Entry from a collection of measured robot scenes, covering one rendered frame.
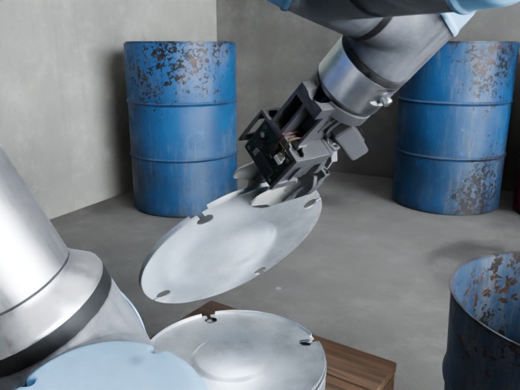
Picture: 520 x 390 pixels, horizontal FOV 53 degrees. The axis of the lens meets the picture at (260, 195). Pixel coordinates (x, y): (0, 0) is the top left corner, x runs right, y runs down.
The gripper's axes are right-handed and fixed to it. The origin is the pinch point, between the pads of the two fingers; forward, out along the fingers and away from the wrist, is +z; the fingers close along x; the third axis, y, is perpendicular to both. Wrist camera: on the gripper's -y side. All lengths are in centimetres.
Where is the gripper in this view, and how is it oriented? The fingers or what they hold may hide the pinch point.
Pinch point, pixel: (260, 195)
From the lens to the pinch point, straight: 67.8
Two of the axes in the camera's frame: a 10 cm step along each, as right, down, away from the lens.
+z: -5.1, 5.5, 6.7
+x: 5.0, 8.2, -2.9
